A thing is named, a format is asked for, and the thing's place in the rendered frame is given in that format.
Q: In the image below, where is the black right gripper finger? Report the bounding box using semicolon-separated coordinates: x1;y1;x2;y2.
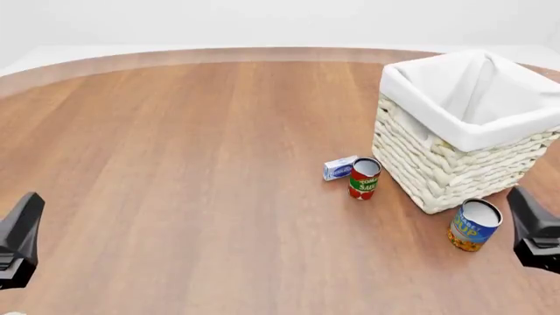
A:
506;185;560;244

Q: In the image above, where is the blue alphabet soup can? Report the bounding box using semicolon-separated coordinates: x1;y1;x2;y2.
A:
446;197;504;253

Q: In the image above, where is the white woven basket with liner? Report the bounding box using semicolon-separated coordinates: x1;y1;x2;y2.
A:
371;48;560;215

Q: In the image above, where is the red tomato sauce can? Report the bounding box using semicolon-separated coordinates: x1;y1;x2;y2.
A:
348;157;382;201

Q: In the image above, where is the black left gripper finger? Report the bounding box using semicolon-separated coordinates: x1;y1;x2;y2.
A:
0;192;46;261

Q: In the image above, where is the small blue-white cream cheese box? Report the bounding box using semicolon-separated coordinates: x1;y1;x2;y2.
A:
323;154;360;182

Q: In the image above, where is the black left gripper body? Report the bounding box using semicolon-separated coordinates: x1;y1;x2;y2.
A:
0;245;39;291

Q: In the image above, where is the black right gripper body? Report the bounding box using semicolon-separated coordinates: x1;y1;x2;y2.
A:
513;226;560;273

